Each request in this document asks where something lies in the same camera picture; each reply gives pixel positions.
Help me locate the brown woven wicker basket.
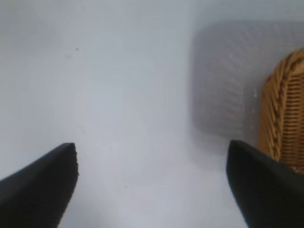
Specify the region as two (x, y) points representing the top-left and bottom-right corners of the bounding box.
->
(258, 47), (304, 175)

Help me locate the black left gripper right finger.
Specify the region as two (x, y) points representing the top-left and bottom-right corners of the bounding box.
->
(225, 139), (304, 228)

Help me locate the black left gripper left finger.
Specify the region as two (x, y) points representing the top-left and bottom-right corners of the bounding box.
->
(0, 142), (80, 228)

